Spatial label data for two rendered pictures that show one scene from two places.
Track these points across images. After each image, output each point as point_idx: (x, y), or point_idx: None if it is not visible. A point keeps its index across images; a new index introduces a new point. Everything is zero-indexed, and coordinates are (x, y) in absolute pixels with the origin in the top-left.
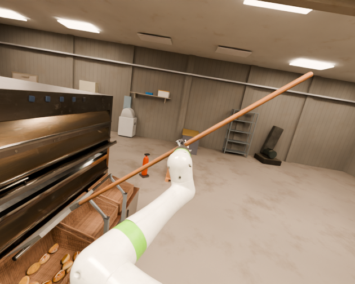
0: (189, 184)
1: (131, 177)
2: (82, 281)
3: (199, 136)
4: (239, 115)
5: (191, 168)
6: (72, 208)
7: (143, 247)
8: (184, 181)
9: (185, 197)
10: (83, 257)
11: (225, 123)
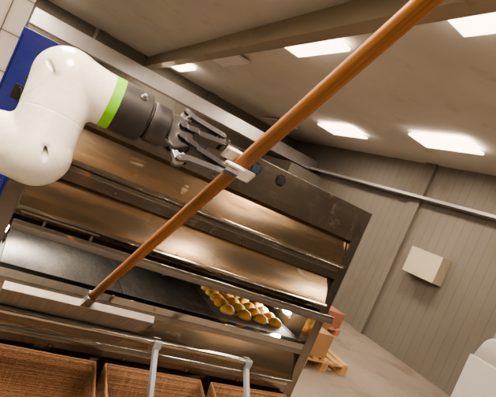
0: (23, 110)
1: (146, 247)
2: None
3: (267, 131)
4: (379, 32)
5: (54, 76)
6: (83, 298)
7: None
8: (21, 100)
9: None
10: None
11: (331, 76)
